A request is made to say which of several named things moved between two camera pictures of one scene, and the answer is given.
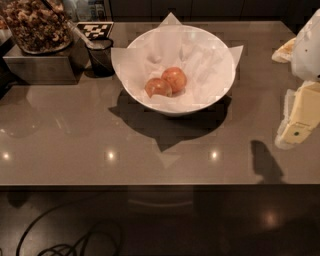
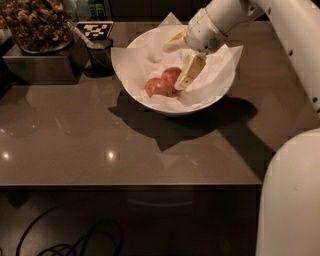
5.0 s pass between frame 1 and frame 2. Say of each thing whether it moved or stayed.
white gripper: moved
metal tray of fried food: stayed
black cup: stayed
